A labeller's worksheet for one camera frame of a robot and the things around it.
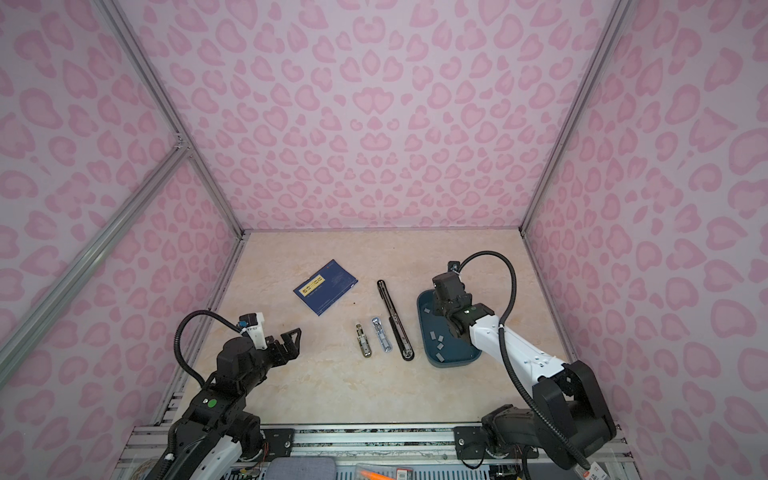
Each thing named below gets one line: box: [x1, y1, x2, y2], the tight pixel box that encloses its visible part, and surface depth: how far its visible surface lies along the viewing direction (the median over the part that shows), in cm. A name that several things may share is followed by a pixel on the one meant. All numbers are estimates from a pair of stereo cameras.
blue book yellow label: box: [293, 259, 359, 316], surface depth 105 cm
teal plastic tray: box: [417, 289, 481, 368], surface depth 90 cm
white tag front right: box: [575, 461, 608, 480], surface depth 69 cm
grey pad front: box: [268, 457, 336, 480], surface depth 69 cm
